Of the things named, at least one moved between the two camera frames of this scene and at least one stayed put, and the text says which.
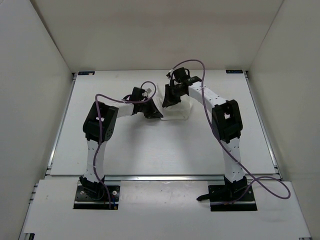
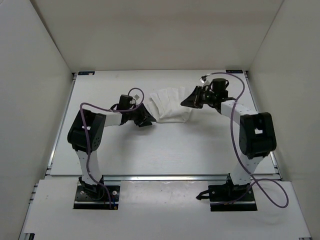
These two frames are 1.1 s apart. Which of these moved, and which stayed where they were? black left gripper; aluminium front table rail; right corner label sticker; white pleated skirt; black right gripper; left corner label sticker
Moved: black left gripper; black right gripper
Stayed: right corner label sticker; white pleated skirt; left corner label sticker; aluminium front table rail
